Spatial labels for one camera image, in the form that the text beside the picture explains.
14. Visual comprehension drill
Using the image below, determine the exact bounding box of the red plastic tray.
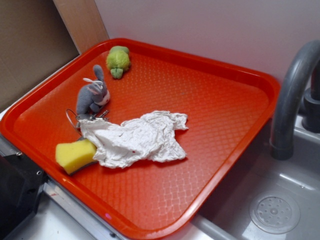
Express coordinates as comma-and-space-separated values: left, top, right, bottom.
0, 38, 280, 240

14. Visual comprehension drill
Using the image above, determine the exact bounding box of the grey plastic sink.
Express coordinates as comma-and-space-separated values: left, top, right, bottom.
192, 110, 320, 240

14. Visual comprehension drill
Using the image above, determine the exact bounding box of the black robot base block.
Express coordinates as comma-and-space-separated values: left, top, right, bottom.
0, 154, 47, 240

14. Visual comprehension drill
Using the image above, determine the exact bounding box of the grey plush bunny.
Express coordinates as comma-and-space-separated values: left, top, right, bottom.
76, 64, 111, 115

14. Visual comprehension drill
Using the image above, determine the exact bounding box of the metal key ring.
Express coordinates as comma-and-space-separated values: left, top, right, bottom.
65, 108, 111, 131

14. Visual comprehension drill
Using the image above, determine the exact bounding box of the grey curved faucet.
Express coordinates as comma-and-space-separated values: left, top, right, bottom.
269, 40, 320, 160

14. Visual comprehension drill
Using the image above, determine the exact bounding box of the yellow sponge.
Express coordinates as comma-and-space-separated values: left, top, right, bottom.
55, 139, 97, 175

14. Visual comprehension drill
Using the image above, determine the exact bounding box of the green plush turtle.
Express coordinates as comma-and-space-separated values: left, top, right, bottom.
106, 45, 131, 80

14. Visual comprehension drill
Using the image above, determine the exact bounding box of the white crumpled cloth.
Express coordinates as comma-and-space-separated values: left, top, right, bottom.
79, 110, 188, 169

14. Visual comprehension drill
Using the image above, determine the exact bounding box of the brown cardboard panel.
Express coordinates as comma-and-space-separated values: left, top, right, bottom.
0, 0, 109, 111

